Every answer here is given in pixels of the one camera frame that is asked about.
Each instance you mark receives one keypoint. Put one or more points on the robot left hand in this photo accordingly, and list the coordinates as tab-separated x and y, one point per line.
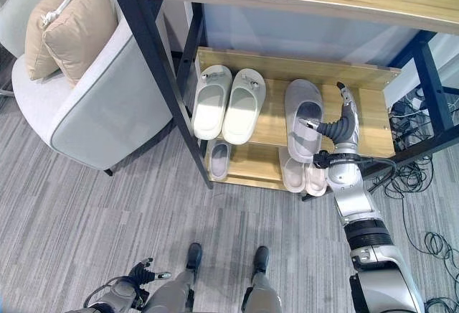
143	275

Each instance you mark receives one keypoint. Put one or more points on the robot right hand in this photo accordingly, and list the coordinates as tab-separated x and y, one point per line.
348	126

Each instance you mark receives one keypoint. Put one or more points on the grey plush slipper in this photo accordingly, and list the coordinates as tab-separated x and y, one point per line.
305	119

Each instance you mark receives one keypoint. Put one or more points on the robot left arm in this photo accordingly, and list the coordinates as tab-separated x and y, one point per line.
114	295

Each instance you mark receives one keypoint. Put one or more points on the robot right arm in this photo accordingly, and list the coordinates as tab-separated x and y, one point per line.
358	198

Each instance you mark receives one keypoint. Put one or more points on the wooden shoe rack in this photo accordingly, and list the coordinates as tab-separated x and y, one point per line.
272	122

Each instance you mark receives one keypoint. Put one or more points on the robot left leg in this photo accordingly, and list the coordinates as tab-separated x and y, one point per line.
175	288

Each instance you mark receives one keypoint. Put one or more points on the robot leg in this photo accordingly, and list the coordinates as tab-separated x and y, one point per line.
175	288
261	284

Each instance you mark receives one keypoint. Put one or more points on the pale pink rubber slipper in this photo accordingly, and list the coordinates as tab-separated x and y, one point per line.
315	180

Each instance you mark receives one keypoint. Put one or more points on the white rubber slipper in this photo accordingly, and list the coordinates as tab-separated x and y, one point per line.
292	174

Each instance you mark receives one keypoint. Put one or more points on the cream rubber slipper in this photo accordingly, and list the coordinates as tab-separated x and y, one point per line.
242	112
209	108

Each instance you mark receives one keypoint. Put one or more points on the robot right leg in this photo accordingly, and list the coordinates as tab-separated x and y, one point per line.
261	284

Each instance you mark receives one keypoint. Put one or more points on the small grey slipper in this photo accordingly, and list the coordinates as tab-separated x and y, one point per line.
219	160

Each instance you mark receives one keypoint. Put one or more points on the light grey armchair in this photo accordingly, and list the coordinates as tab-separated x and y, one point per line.
107	112

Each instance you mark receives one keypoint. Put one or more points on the beige cushion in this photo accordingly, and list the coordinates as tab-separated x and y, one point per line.
39	40
79	36

